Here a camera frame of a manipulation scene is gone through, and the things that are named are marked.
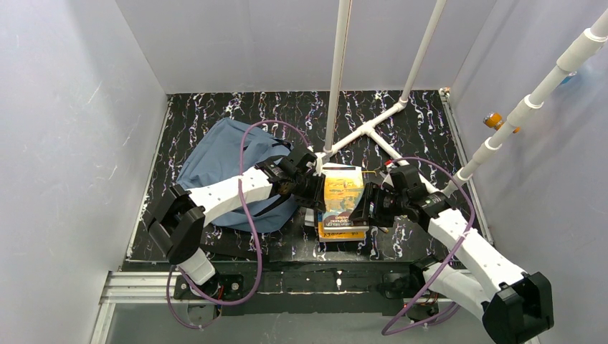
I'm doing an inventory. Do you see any white pvc pipe frame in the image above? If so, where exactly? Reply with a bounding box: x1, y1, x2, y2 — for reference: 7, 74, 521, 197
315, 0, 608, 196

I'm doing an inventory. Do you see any yellow orange book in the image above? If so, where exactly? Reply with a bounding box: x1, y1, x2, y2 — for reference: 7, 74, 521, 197
317, 223, 366, 242

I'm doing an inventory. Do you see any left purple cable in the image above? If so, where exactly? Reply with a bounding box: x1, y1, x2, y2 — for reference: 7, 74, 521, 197
166, 119, 312, 331

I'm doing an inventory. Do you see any dark white book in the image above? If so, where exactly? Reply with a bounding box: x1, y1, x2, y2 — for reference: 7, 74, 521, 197
303, 161, 364, 229

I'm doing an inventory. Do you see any aluminium rail base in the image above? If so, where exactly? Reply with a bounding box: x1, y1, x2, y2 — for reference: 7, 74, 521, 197
90, 258, 540, 344

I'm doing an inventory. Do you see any blue student backpack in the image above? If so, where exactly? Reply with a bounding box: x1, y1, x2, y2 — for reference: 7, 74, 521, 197
176, 118, 298, 234

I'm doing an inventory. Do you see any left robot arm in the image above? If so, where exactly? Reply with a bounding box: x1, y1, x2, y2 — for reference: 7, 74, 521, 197
146, 148, 325, 285

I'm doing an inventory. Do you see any orange knob on wall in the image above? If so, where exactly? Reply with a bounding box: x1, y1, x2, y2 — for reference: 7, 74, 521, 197
483, 113, 504, 131

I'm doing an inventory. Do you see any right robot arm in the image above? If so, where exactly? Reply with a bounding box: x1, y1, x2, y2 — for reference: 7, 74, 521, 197
350, 165, 554, 343

